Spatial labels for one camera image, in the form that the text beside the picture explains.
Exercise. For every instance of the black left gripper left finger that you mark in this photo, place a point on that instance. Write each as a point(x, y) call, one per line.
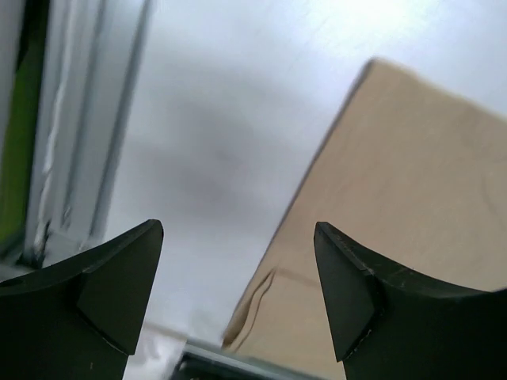
point(80, 318)

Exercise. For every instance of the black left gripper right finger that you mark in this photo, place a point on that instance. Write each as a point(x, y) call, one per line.
point(388, 321)

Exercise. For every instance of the beige t shirt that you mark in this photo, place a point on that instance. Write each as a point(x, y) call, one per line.
point(407, 170)

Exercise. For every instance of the aluminium frame rail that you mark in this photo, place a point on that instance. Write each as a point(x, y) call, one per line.
point(93, 52)

